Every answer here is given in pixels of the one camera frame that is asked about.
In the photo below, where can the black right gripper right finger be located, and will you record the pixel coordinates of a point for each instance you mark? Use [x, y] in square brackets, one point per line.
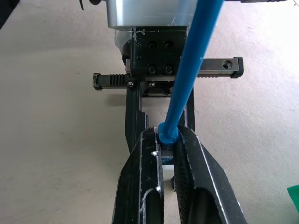
[201, 177]

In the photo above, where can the green bin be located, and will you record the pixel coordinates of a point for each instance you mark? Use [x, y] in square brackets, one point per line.
[294, 197]

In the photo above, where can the white coupler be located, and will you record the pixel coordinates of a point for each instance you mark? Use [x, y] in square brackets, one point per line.
[168, 172]

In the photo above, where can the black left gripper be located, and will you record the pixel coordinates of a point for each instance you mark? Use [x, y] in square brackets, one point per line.
[154, 58]

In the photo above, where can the blue plastic rod tool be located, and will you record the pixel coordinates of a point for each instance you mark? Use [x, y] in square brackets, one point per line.
[190, 70]

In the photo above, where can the dark object at table edge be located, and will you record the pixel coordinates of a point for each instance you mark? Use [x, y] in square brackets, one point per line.
[5, 11]

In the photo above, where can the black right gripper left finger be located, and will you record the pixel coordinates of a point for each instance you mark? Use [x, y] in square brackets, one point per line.
[142, 177]

